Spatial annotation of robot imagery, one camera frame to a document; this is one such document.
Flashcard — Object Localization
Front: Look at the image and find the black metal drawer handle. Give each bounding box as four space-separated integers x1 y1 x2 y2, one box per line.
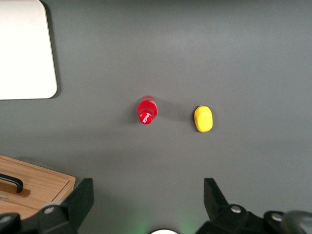
0 173 24 194

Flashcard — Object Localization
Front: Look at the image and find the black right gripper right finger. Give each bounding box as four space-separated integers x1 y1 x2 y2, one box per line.
196 177 265 234

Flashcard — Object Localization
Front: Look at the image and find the wooden two-drawer cabinet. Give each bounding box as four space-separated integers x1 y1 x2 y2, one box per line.
0 154 77 219

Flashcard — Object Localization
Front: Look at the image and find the yellow oval toy fruit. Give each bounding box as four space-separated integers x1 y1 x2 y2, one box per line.
193 105 214 134

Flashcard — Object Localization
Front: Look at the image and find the red coke bottle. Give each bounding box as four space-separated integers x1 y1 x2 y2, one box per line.
136 95 158 126

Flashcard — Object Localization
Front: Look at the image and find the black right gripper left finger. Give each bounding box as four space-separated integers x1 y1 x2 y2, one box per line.
36 177 95 234

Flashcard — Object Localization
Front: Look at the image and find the beige rectangular tray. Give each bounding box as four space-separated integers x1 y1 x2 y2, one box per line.
0 0 59 101

